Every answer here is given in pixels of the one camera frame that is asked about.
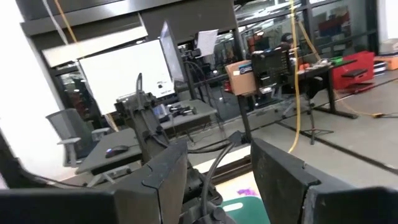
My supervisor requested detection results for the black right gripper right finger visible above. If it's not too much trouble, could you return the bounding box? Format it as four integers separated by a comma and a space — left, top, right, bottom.
250, 138, 398, 224

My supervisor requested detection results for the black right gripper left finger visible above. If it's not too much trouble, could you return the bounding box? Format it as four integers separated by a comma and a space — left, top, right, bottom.
0, 138, 189, 224

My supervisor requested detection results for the purple plastic decoration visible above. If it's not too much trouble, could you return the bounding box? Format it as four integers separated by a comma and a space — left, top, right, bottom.
236, 187, 256, 197

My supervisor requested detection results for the teal plastic bin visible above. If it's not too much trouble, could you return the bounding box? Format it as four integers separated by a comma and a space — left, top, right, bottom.
221, 195, 271, 224

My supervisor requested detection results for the black computer mouse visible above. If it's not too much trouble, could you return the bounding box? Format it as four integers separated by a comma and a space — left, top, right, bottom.
104, 144, 130, 159

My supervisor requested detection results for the black tripod stand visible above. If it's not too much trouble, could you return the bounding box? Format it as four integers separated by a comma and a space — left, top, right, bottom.
300, 93, 335, 146

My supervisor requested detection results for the grey desk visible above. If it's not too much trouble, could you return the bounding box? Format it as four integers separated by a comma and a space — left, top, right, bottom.
75, 98, 218, 175

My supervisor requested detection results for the black desk leg stand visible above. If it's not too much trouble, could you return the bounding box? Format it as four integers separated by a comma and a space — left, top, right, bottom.
236, 93, 253, 144

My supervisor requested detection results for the black desk gadget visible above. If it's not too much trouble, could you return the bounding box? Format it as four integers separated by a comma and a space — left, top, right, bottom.
166, 105, 199, 116

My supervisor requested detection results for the grey office chair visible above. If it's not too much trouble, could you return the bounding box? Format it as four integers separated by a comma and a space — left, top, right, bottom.
45, 108, 112, 168

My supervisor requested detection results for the black work table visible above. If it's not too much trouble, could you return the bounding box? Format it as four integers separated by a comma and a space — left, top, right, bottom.
297, 58, 359, 120

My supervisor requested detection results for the brown cardboard box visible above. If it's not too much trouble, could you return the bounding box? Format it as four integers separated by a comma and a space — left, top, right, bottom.
224, 59, 258, 96

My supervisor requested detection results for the large white lit screen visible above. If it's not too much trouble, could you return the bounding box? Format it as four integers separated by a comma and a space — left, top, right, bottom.
78, 39, 175, 115

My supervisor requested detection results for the red tool cabinet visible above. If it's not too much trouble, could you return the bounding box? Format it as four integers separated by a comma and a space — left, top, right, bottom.
330, 50, 376, 91

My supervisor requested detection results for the person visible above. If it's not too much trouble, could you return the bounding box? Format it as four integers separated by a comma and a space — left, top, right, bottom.
279, 32, 295, 54

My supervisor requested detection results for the angled side monitor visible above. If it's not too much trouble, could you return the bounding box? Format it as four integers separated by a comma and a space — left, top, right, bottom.
159, 20, 187, 83

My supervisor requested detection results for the orange storage box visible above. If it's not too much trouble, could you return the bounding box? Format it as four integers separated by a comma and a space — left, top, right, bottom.
374, 54, 398, 71

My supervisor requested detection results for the hanging white paper sheet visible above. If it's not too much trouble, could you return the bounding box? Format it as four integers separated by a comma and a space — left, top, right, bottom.
196, 29, 220, 58

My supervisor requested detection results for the yellow extension cable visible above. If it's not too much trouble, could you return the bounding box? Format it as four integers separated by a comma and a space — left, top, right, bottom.
287, 0, 386, 154

